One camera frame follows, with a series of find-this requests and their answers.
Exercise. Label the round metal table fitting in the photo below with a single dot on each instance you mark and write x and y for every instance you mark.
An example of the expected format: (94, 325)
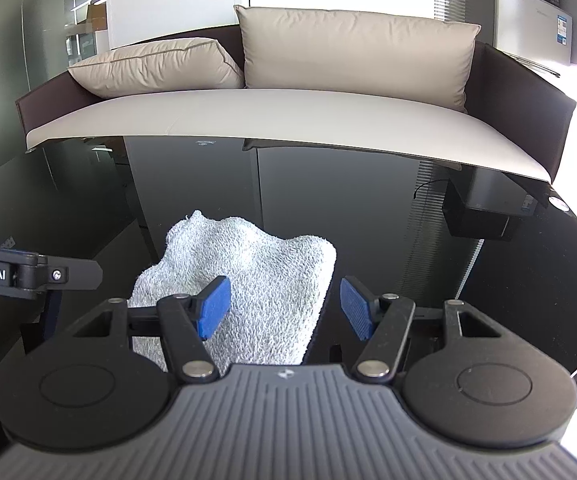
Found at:
(558, 204)

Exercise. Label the small beige cushion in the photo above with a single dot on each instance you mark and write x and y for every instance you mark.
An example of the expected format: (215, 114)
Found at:
(158, 67)

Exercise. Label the large beige cushion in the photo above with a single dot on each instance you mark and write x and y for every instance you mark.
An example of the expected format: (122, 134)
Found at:
(353, 50)

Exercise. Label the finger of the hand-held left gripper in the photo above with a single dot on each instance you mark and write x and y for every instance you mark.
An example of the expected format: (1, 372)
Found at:
(73, 272)

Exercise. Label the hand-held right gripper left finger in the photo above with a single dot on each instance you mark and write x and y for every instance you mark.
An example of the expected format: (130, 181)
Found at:
(213, 310)

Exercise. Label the grey terry towel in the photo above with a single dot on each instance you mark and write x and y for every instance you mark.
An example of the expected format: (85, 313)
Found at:
(268, 285)

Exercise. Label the brown and beige sofa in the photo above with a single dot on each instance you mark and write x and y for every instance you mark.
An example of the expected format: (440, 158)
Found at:
(318, 120)

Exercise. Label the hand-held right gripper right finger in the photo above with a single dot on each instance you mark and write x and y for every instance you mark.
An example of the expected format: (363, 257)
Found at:
(357, 310)

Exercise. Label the cardboard box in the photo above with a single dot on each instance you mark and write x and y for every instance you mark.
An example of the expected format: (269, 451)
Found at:
(96, 17)

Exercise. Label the silver mini fridge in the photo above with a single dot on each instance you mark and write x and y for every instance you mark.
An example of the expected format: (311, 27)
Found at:
(523, 25)

